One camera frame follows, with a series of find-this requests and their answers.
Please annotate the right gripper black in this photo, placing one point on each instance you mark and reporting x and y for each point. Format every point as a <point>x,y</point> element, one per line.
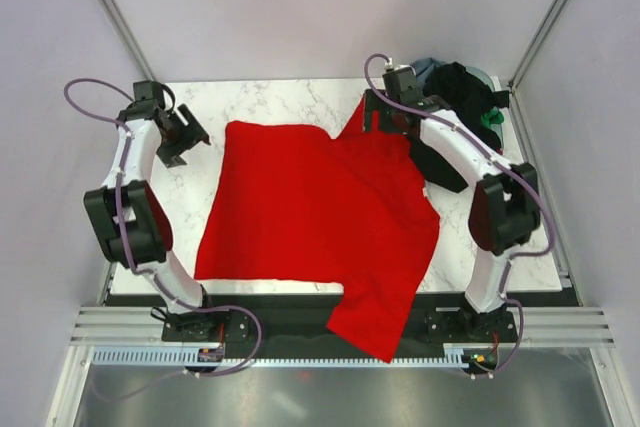
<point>374,103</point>

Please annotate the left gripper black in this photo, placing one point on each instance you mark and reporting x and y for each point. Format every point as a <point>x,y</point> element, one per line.
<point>170,156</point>

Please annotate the red t shirt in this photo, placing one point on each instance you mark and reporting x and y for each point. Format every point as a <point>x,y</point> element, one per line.
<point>294,203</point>

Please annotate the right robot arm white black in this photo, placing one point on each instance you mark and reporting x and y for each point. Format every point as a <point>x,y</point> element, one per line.
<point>505,207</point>

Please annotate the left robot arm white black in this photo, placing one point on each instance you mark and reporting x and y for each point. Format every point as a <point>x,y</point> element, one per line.
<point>131,227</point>

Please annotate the grey blue t shirt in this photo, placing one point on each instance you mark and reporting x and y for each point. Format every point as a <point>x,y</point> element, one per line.
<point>423,68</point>

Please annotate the black t shirt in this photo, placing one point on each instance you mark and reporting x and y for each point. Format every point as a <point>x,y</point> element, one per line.
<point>462,92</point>

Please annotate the green garment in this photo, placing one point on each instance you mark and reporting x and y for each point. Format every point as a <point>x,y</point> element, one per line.
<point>491,118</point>

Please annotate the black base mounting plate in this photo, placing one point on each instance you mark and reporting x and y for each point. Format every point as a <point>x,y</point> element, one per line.
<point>305,326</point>

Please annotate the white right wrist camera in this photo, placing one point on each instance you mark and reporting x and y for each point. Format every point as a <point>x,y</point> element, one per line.
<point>390,66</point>

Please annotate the left aluminium frame post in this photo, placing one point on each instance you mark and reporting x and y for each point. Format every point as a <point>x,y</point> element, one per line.
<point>128,38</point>

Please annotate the aluminium frame post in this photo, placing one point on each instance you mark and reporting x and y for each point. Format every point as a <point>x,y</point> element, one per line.
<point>547,24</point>
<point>128,38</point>

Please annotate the white slotted cable duct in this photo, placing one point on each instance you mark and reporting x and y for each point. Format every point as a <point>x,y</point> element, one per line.
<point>194,357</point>

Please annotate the right aluminium frame post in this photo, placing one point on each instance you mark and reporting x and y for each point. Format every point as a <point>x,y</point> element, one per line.
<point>547,24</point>

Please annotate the aluminium front rail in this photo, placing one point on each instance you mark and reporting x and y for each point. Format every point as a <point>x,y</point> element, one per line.
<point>537,327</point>

